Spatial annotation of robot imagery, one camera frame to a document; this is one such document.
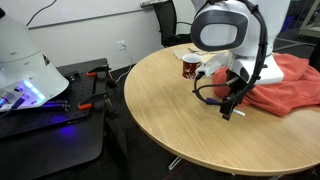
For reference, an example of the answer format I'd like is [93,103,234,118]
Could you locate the black clamp orange handle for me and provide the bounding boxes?
[85,64,118,90]
[76,90,120,120]

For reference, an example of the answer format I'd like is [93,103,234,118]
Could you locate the white power cable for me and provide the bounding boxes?
[114,45,134,85]

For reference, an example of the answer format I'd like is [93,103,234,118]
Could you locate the orange red cloth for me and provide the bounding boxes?
[211,52,320,118]

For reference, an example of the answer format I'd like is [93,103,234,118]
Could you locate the purple capped white marker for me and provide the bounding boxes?
[205,96,247,117]

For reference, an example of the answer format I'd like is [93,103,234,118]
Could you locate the grey whiteboard tray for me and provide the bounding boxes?
[139,0,175,9]

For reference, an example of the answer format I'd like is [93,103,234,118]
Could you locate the grey metal frame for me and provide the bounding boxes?
[298,0,320,40]

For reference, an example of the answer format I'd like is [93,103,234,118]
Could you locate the brown paper napkin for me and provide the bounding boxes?
[187,44,218,57]
[171,46,195,61]

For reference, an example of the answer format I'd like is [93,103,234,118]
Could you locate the black perforated breadboard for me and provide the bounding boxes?
[0,58,112,141]

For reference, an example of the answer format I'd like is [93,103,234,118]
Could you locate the black office chair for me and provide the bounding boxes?
[152,0,201,48]

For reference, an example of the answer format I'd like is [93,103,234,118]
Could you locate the cables plugged in base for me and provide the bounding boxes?
[0,92,32,118]

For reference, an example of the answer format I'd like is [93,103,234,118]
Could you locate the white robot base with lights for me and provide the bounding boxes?
[0,6,70,112]

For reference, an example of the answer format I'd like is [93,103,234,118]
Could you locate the blue bin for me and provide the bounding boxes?
[281,14,297,33]

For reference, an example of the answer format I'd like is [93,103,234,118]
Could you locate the white wall outlet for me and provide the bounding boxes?
[116,39,127,52]

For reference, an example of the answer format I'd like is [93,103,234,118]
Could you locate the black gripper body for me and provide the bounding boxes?
[225,65,255,101]

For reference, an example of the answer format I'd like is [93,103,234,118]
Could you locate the red mug white inside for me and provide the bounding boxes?
[181,53,204,81]

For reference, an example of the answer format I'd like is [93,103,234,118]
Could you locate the metal table leg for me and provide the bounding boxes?
[167,155,183,172]

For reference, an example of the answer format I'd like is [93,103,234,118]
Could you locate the black cart table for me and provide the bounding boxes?
[0,109,132,180]

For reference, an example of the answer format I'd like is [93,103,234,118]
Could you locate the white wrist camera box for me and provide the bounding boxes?
[194,50,232,79]

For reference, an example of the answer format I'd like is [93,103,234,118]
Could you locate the black wall cable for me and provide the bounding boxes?
[25,0,58,27]

